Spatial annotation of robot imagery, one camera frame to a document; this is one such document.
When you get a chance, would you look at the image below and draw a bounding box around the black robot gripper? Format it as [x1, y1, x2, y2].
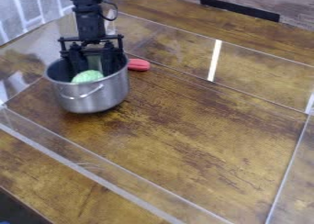
[57, 0, 124, 76]

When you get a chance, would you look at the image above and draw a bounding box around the green bumpy toy vegetable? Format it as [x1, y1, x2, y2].
[71, 70, 104, 84]

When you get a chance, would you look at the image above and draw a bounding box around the silver metal pot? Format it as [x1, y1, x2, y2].
[44, 55, 128, 114]

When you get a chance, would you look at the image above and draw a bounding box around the red toy object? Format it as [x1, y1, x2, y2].
[127, 59, 151, 72]

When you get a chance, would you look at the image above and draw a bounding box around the clear acrylic tray barrier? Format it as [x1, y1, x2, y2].
[0, 15, 314, 224]

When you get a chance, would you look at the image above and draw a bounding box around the black cable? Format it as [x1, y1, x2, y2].
[8, 0, 120, 22]

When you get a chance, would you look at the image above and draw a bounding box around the black wall slot strip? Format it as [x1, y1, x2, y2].
[199, 0, 279, 22]

